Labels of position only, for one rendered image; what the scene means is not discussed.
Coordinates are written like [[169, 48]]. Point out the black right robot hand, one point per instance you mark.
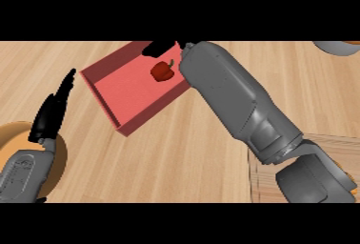
[[157, 48]]

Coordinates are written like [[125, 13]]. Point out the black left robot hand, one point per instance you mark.
[[50, 114]]

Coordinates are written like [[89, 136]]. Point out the red bell pepper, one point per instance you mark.
[[163, 72]]

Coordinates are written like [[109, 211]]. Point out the grey round object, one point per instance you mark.
[[339, 47]]

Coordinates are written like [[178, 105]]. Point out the red cutting board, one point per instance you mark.
[[126, 92]]

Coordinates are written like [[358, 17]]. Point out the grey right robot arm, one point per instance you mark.
[[230, 95]]

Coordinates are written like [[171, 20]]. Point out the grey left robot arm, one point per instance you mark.
[[25, 173]]

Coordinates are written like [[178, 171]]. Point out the orange round bowl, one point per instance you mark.
[[60, 158]]

